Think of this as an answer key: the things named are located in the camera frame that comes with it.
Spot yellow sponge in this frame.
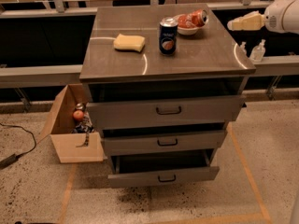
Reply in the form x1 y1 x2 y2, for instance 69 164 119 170
113 34 145 52

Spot red apple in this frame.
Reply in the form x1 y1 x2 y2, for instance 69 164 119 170
73 110 84 121

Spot blue pepsi can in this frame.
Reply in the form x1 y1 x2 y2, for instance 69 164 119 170
159 17 178 55

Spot black power cable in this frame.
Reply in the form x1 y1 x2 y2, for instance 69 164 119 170
0 122 37 170

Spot clear sanitizer bottle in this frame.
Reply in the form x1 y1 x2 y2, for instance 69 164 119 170
249 39 265 62

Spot grey drawer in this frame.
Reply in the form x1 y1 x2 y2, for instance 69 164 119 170
108 149 220 188
88 95 245 130
101 130 227 156

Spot metal can in box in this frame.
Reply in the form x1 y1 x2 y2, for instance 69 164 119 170
75 103 86 111

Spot middle grey drawer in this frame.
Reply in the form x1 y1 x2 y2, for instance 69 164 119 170
101 130 227 156

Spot bottom grey drawer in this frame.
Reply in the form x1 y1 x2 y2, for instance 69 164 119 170
108 149 220 188

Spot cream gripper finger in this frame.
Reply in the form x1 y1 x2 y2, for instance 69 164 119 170
227 19 250 31
242 10 261 18

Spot blue snack bag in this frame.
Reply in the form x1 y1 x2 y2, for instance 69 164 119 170
72 113 93 133

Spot cardboard box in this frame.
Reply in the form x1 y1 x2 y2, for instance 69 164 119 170
37 84 104 163

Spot grey drawer cabinet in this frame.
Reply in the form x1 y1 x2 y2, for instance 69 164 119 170
78 3 257 189

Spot top grey drawer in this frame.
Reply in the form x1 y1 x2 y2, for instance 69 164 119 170
88 95 245 130

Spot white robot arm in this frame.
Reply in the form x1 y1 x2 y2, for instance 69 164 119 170
227 0 299 34

